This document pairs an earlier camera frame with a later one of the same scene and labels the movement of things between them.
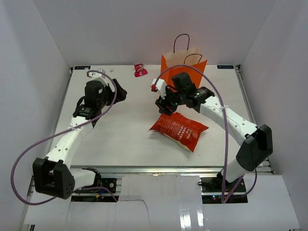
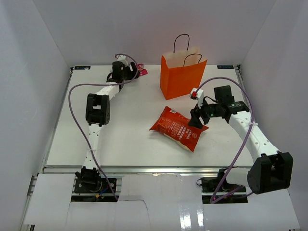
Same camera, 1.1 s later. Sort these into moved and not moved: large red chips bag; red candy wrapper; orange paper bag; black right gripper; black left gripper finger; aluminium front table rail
Moved: black left gripper finger; black right gripper
Not moved: orange paper bag; aluminium front table rail; large red chips bag; red candy wrapper
